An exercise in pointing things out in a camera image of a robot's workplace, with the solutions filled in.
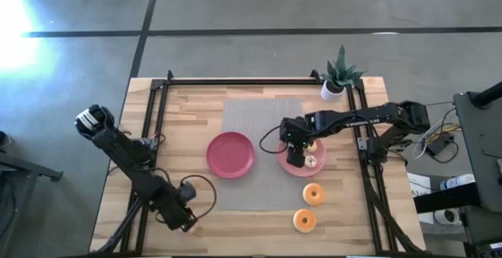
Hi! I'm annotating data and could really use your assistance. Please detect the black stand leg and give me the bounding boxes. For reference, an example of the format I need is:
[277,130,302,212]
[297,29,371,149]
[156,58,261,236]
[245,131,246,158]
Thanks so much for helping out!
[0,130,64,183]

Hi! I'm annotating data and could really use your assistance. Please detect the large chocolate iced donut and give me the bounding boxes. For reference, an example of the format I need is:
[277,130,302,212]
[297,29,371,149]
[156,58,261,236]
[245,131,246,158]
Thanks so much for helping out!
[293,208,318,234]

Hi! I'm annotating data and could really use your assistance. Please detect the yellow cable bundle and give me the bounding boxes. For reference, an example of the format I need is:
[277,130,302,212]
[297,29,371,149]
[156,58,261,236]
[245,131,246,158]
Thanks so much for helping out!
[425,122,462,145]

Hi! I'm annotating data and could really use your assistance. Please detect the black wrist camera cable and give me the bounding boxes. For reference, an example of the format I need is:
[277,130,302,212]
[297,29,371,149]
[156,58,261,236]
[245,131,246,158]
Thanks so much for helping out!
[156,173,218,224]
[259,125,284,155]

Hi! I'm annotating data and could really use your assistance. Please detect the large pink striped donut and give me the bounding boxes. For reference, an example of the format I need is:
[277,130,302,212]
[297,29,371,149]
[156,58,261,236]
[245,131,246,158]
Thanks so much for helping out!
[302,182,326,207]

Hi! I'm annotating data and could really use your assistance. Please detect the black left wrist camera cable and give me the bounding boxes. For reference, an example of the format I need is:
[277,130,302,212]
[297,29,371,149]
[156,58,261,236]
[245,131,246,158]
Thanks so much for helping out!
[156,173,218,224]

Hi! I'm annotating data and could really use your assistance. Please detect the dark red plate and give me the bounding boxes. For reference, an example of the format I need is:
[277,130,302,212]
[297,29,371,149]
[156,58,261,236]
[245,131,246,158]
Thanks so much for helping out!
[206,131,256,180]

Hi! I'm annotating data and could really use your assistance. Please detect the white tape roll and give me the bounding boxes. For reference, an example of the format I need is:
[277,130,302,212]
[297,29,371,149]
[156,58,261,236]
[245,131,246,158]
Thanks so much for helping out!
[434,208,460,227]

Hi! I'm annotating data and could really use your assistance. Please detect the black shelf bar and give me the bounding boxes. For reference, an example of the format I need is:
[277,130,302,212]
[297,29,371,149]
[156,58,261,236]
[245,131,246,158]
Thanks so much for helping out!
[413,192,482,215]

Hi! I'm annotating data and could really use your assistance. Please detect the dark grey side cart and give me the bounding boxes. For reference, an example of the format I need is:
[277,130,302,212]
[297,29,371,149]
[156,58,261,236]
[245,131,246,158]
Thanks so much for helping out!
[453,89,502,214]

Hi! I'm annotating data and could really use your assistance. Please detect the black aluminium table frame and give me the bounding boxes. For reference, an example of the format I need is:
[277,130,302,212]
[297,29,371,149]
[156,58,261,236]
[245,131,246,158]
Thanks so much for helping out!
[89,69,427,258]

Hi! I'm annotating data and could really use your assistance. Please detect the grey woven placemat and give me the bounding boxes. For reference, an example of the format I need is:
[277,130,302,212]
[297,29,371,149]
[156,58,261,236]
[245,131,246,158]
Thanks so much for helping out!
[216,99,309,212]

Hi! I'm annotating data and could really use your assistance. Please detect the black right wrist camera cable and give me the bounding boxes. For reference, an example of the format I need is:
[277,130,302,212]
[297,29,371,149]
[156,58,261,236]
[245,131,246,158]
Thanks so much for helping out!
[259,125,284,155]

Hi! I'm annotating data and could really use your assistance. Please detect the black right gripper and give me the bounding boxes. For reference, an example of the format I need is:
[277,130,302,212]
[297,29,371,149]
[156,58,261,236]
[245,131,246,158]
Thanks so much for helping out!
[279,116,313,169]

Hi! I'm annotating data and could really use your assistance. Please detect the black pole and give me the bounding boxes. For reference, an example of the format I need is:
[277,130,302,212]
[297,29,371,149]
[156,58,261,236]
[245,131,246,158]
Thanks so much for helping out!
[470,80,502,109]

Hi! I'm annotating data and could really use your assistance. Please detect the black power adapter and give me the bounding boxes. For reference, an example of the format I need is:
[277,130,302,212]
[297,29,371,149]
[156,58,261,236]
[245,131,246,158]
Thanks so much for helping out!
[426,132,456,157]

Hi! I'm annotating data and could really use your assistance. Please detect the light pink plate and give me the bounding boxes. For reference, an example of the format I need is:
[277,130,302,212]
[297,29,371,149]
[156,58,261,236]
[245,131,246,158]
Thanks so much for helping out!
[276,136,327,178]

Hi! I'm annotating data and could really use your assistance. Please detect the white bottle blue label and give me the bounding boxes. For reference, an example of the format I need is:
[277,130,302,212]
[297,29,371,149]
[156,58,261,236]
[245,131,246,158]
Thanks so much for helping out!
[439,173,476,191]

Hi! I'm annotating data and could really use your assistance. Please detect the white paper sheet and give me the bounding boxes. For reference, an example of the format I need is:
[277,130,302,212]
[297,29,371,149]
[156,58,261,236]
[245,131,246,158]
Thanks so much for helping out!
[406,172,432,200]

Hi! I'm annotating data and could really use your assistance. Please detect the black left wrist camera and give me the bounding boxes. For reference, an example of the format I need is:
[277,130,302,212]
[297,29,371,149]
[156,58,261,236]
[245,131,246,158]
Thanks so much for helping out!
[178,181,197,203]

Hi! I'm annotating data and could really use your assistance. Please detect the green plant in white pot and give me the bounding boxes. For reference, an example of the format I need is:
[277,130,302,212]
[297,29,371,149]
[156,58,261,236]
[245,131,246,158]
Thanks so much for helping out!
[320,45,368,104]

